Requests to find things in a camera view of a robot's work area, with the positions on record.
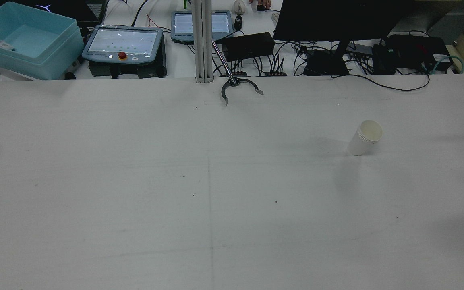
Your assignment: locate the aluminium profile post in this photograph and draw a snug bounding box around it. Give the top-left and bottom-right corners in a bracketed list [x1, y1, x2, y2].
[191, 0, 215, 84]

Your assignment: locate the black rectangular box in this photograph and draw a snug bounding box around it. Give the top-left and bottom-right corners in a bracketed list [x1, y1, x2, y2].
[223, 32, 275, 62]

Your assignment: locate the black computer monitor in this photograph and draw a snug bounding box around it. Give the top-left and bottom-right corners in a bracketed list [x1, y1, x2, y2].
[273, 0, 416, 76]

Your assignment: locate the teal cable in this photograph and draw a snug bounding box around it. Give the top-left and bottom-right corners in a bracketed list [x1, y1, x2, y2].
[431, 55, 464, 75]

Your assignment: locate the long black cable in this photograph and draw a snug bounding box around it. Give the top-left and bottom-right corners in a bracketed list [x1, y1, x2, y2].
[331, 70, 431, 91]

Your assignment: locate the small black electronics box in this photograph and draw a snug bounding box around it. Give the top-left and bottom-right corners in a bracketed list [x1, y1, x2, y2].
[372, 43, 396, 75]

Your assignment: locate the teal plastic bin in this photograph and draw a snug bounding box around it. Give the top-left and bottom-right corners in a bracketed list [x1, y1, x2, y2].
[0, 1, 85, 80]

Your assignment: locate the white paper cup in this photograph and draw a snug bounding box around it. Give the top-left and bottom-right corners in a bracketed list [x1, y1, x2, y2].
[347, 120, 383, 156]

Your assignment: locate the large black electronics box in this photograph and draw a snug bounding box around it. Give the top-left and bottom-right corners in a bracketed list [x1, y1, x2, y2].
[387, 34, 452, 73]

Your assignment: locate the grey teach pendant red button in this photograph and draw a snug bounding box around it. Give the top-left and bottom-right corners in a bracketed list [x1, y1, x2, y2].
[82, 25, 165, 65]

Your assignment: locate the metal reacher grabber tool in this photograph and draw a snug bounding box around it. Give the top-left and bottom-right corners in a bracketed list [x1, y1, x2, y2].
[211, 39, 264, 107]

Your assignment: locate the black laptop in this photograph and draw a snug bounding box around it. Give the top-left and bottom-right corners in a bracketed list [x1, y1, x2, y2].
[0, 0, 110, 27]

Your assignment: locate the black pendant holder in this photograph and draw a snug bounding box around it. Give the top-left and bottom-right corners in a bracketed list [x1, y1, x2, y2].
[88, 52, 167, 79]

